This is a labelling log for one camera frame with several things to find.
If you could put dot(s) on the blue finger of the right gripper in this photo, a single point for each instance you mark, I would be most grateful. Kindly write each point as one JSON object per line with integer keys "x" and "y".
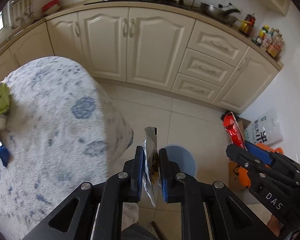
{"x": 258, "y": 152}
{"x": 238, "y": 155}

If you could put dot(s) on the silver patterned snack wrapper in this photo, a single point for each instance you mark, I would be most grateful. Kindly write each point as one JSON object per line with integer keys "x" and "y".
{"x": 151, "y": 173}

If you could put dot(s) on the white rice bag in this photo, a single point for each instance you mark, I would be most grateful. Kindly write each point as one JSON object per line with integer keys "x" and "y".
{"x": 265, "y": 129}

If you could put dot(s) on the group of condiment bottles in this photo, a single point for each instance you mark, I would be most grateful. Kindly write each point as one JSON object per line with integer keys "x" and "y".
{"x": 270, "y": 40}

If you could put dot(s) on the orange plastic bag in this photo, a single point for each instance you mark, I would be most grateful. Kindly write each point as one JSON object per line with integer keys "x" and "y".
{"x": 242, "y": 173}

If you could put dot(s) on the cream lower kitchen cabinets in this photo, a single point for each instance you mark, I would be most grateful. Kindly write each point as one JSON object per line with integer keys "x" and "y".
{"x": 149, "y": 45}

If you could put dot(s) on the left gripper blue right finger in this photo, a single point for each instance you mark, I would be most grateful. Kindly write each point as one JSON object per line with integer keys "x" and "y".
{"x": 167, "y": 175}

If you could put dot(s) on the red snack wrapper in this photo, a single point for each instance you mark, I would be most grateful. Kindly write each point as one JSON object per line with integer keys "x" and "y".
{"x": 231, "y": 126}

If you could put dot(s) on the small white plastic cup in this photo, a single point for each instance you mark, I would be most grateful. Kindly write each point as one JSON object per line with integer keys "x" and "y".
{"x": 3, "y": 122}

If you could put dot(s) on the person right hand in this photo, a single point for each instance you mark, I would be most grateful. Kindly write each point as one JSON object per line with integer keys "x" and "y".
{"x": 274, "y": 225}

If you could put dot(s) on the blue brown snack wrapper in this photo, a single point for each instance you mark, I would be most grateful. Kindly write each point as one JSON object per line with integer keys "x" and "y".
{"x": 4, "y": 154}

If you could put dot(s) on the round table floral tablecloth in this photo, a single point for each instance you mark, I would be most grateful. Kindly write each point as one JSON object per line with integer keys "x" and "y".
{"x": 62, "y": 130}

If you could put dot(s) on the steel wok with handle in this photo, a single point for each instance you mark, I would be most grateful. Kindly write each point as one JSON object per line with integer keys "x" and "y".
{"x": 223, "y": 16}

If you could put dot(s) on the red lidded bowl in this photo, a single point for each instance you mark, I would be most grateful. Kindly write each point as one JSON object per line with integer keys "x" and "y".
{"x": 51, "y": 7}

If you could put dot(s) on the green snack bag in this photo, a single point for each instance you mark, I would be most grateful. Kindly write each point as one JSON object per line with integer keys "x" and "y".
{"x": 5, "y": 98}

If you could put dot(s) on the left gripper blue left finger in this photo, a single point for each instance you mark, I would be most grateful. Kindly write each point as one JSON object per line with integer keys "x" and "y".
{"x": 136, "y": 175}

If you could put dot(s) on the blue plastic trash bin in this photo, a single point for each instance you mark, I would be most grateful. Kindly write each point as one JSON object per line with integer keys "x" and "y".
{"x": 183, "y": 158}

